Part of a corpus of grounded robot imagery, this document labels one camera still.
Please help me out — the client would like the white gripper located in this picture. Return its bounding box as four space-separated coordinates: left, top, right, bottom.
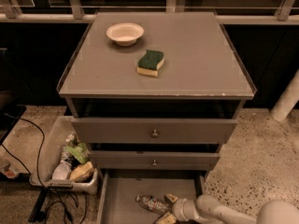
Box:
155 194 205 224

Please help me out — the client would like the clear plastic water bottle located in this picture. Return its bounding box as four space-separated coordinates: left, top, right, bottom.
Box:
135 195 171 215

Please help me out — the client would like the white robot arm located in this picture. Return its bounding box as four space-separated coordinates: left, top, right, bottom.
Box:
154 195 299 224

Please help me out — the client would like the grey bottom drawer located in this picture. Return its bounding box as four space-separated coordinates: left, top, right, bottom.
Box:
96 170 204 224

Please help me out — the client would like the grey drawer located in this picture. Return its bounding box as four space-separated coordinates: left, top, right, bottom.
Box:
96 170 204 224
72 118 236 144
89 151 220 171

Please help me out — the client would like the grey middle drawer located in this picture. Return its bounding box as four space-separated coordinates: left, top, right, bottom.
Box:
89 151 220 171

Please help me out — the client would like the grey top drawer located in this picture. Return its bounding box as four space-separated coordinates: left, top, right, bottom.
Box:
72 118 236 144

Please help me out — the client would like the grey drawer cabinet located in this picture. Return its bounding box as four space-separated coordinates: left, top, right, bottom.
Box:
56 10 258 173

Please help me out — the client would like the green snack bag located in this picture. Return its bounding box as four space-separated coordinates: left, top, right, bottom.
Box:
66 143 89 164

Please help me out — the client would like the clear plastic storage bin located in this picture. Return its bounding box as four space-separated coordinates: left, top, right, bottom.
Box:
29 116 98 195

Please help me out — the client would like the green yellow sponge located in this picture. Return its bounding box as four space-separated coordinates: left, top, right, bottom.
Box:
136 49 164 77

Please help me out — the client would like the small wrapper on floor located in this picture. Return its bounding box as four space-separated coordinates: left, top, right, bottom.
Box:
0 161 20 179

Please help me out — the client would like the white paper bowl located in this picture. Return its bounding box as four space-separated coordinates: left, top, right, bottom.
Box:
106 22 144 47

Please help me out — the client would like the dark furniture at left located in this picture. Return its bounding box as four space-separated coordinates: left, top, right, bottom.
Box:
0 48 25 143

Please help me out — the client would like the metal window railing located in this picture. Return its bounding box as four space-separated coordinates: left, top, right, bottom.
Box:
0 0 299 25

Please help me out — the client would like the black cable on floor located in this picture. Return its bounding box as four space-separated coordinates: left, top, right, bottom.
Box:
0 112 89 224

